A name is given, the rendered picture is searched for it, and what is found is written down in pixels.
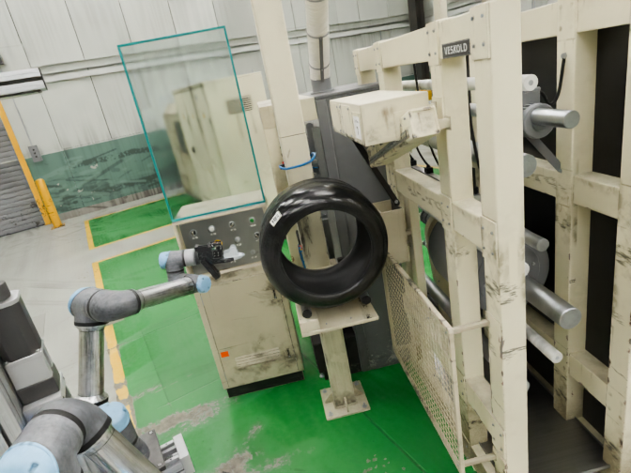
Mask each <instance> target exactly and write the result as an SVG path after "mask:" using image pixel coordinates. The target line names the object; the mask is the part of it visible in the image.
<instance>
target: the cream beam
mask: <svg viewBox="0 0 631 473"><path fill-rule="evenodd" d="M329 105H330V107H331V118H332V124H333V129H334V131H336V132H338V133H340V134H342V135H344V136H346V137H347V138H349V139H351V140H353V141H355V142H357V143H359V144H361V145H364V146H370V145H378V144H383V143H388V142H392V141H399V140H401V138H400V137H401V136H400V134H401V129H400V120H399V118H401V117H402V116H403V115H404V114H405V113H406V112H407V111H409V110H414V109H419V108H423V107H428V106H429V101H428V92H427V91H390V90H378V91H373V92H368V93H363V94H359V95H354V96H349V97H344V98H339V99H331V100H330V104H329ZM353 115H354V116H357V117H358V118H359V121H360V128H361V135H362V139H361V140H360V139H358V138H356V133H355V127H354V120H353Z"/></svg>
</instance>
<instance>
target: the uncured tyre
mask: <svg viewBox="0 0 631 473"><path fill-rule="evenodd" d="M321 210H339V211H343V212H345V213H348V214H350V215H352V216H354V217H355V220H356V223H357V235H356V239H355V242H354V245H353V247H352V249H351V250H350V252H349V253H348V255H347V256H346V257H345V258H344V259H343V260H341V261H340V262H339V263H337V264H335V265H333V266H331V267H327V268H322V269H308V268H304V267H299V266H297V265H295V264H294V263H292V262H291V261H290V260H289V259H288V258H287V257H286V256H285V255H284V253H283V252H282V247H283V244H284V241H285V237H286V235H287V234H288V232H289V231H290V229H291V228H292V227H293V226H294V225H295V224H296V223H297V222H298V221H299V220H301V219H302V218H304V217H305V216H307V215H309V214H312V213H314V212H317V211H321ZM277 211H279V212H280V213H281V215H282V217H281V218H280V219H279V220H278V221H277V222H276V224H275V225H274V226H272V225H271V223H270V221H271V219H272V218H273V217H274V215H275V214H276V212H277ZM259 252H260V260H261V265H262V268H263V270H264V272H265V274H266V276H267V278H268V279H269V281H270V283H271V284H272V285H273V287H274V288H275V289H276V290H277V291H278V292H279V293H280V294H282V295H283V296H284V297H285V298H287V299H289V300H291V301H293V302H295V303H297V304H299V305H301V306H305V307H310V308H318V309H325V308H332V307H337V306H341V305H344V304H347V303H348V302H350V301H352V300H354V299H356V298H358V297H360V296H361V295H362V294H364V293H365V292H366V291H367V290H368V289H369V288H370V287H371V286H372V285H373V284H374V283H375V281H376V280H377V278H378V277H379V275H380V273H381V271H382V269H383V268H384V266H385V263H386V259H387V254H388V234H387V229H386V225H385V222H384V220H383V218H382V216H381V215H380V213H379V211H378V210H377V208H376V207H375V206H374V205H373V204H372V203H371V202H370V201H369V200H368V199H367V198H366V197H365V196H364V195H363V194H362V193H361V192H360V191H359V190H357V189H356V188H354V187H353V186H351V185H349V184H347V183H346V182H344V181H341V180H338V179H334V178H328V177H315V178H309V179H305V180H302V181H300V182H297V183H295V184H293V185H291V186H289V187H287V188H286V189H284V190H283V191H281V192H280V193H279V194H278V195H277V196H276V197H275V198H274V199H273V200H272V202H271V203H270V204H269V206H268V208H267V210H266V211H265V213H264V216H263V218H262V221H261V224H260V229H259Z"/></svg>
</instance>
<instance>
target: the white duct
mask: <svg viewBox="0 0 631 473"><path fill-rule="evenodd" d="M304 1H305V14H306V26H307V29H306V33H307V40H308V54H309V67H310V78H311V79H312V80H314V81H316V80H321V78H320V57H319V39H318V38H319V37H323V61H324V79H326V78H329V77H330V44H329V42H330V41H329V32H330V29H329V1H328V0H304Z"/></svg>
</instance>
